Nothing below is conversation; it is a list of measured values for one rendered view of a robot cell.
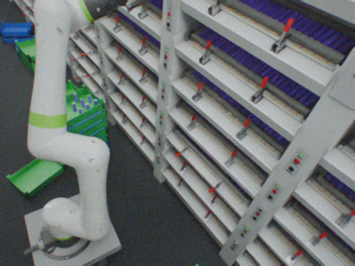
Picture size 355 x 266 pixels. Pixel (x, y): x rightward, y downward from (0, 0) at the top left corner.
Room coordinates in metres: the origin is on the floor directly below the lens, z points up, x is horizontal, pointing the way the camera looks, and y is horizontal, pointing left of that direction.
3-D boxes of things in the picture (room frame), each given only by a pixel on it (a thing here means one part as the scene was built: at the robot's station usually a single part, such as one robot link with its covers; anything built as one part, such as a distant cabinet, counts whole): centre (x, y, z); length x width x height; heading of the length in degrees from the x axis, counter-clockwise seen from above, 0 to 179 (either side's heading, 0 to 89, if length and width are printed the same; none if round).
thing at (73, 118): (1.15, 0.65, 0.52); 0.30 x 0.20 x 0.08; 144
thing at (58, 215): (0.46, 0.45, 0.49); 0.16 x 0.13 x 0.19; 83
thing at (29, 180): (0.93, 0.92, 0.04); 0.30 x 0.20 x 0.08; 150
